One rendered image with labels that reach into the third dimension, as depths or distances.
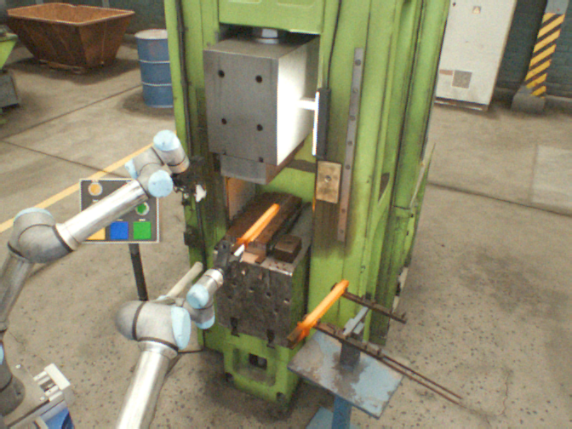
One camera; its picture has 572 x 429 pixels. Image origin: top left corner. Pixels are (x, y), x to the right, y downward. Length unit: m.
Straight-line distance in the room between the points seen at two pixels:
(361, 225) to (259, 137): 0.56
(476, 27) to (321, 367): 5.51
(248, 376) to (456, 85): 5.30
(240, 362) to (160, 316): 1.24
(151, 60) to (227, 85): 4.72
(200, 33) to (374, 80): 0.69
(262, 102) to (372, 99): 0.39
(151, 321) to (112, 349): 1.64
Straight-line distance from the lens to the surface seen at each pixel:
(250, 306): 2.20
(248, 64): 1.72
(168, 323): 1.41
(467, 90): 6.98
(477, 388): 2.95
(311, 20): 1.75
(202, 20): 1.95
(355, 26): 1.71
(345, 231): 2.01
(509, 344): 3.27
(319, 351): 2.01
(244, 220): 2.18
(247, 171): 1.88
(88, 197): 2.20
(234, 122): 1.82
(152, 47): 6.42
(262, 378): 2.58
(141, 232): 2.13
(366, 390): 1.91
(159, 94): 6.57
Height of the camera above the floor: 2.16
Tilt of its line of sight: 32 degrees down
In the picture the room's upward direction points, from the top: 1 degrees clockwise
